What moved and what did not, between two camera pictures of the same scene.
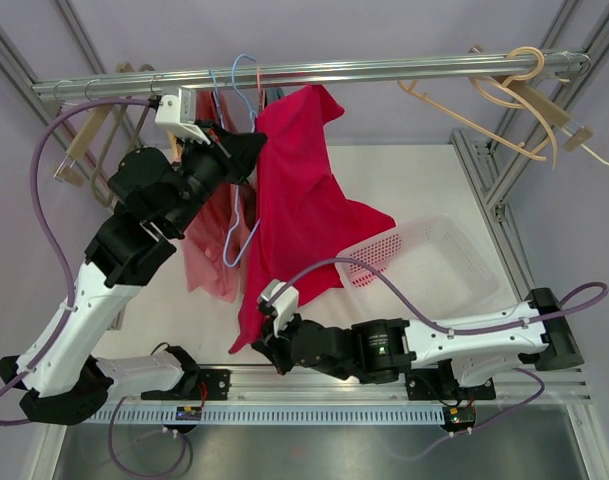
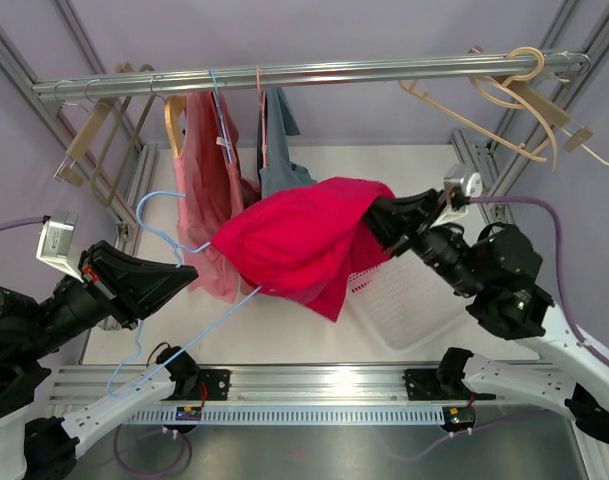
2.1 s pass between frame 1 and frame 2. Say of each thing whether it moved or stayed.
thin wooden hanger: stayed
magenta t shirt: moved
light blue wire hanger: moved
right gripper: moved
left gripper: moved
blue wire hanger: stayed
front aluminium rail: stayed
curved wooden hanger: stayed
